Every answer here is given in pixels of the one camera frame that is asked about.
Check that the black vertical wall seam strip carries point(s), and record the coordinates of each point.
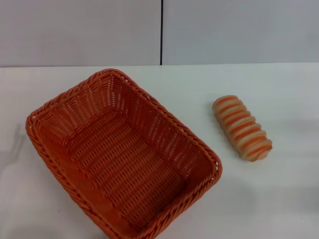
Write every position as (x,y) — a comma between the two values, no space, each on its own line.
(161,32)

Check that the orange striped bread roll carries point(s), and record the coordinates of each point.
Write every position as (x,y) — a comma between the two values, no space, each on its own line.
(240,127)

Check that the orange woven plastic basket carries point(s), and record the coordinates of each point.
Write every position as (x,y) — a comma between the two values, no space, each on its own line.
(129,159)

